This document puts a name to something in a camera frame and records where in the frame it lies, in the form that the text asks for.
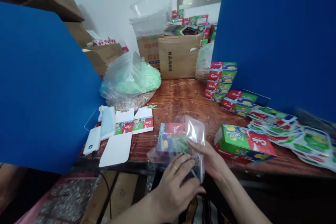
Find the cardboard box with red print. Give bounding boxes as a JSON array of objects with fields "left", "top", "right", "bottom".
[{"left": 136, "top": 36, "right": 161, "bottom": 70}]

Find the cardboard box under table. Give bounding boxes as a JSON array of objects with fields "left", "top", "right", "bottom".
[{"left": 80, "top": 171, "right": 140, "bottom": 224}]

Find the heap of clear plastic bags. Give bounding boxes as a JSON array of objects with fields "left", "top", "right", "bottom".
[{"left": 129, "top": 0, "right": 173, "bottom": 38}]

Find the dark blurred object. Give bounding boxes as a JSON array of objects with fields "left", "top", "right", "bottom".
[{"left": 296, "top": 108, "right": 336, "bottom": 131}]

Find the white crumpled tissue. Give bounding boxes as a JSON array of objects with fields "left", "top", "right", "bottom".
[{"left": 98, "top": 105, "right": 109, "bottom": 122}]

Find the person's left hand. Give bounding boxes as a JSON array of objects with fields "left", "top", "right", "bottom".
[{"left": 151, "top": 152, "right": 207, "bottom": 222}]

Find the pile of flat colourful sheets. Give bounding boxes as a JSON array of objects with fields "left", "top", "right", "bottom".
[{"left": 247, "top": 105, "right": 336, "bottom": 173}]

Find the plastic bag of toothpicks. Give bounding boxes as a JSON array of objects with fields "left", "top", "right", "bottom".
[{"left": 195, "top": 42, "right": 215, "bottom": 83}]

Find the person's right hand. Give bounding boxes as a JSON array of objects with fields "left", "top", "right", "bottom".
[{"left": 188, "top": 140, "right": 232, "bottom": 183}]

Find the large unfolded white carton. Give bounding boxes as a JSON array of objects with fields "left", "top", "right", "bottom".
[{"left": 98, "top": 108, "right": 135, "bottom": 168}]

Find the small colourful carton box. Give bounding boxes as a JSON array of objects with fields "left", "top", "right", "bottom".
[{"left": 156, "top": 122, "right": 190, "bottom": 156}]

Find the black cable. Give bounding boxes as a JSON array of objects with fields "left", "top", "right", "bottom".
[{"left": 90, "top": 153, "right": 112, "bottom": 224}]

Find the brown cardboard box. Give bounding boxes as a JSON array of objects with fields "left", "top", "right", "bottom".
[{"left": 157, "top": 34, "right": 202, "bottom": 81}]

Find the white power bank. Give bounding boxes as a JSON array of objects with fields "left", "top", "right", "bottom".
[{"left": 83, "top": 127, "right": 102, "bottom": 156}]

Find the bag of green sticks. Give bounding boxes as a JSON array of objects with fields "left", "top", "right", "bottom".
[{"left": 99, "top": 50, "right": 162, "bottom": 104}]

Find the large colourful carton box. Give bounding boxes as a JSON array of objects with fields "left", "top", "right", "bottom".
[{"left": 213, "top": 123, "right": 278, "bottom": 166}]

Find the pile of wooden toothpicks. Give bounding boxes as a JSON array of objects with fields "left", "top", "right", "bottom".
[{"left": 106, "top": 89, "right": 158, "bottom": 112}]

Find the heap of colourful packaging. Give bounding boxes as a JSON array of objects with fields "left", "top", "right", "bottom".
[{"left": 163, "top": 8, "right": 219, "bottom": 49}]

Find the stack of small colourful cartons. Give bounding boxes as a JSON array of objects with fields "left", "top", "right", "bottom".
[{"left": 203, "top": 62, "right": 259, "bottom": 117}]

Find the pink tray of grey scraps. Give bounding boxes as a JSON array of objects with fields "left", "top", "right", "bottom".
[{"left": 14, "top": 176, "right": 99, "bottom": 224}]

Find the small unfolded white carton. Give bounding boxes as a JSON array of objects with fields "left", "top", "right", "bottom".
[{"left": 132, "top": 107, "right": 154, "bottom": 135}]

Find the plain stacked cardboard box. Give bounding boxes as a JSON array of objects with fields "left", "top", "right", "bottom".
[{"left": 64, "top": 21, "right": 93, "bottom": 49}]

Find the cardboard box with red packets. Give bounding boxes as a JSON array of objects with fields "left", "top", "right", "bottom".
[{"left": 80, "top": 37, "right": 130, "bottom": 78}]

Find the light blue flat device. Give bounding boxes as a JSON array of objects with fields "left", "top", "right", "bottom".
[{"left": 100, "top": 106, "right": 116, "bottom": 141}]

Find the clear plastic bag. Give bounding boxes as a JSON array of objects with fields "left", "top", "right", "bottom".
[{"left": 146, "top": 114, "right": 207, "bottom": 183}]

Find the blue partition panel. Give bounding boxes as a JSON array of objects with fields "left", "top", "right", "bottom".
[
  {"left": 211, "top": 0, "right": 336, "bottom": 124},
  {"left": 0, "top": 1, "right": 103, "bottom": 175}
]

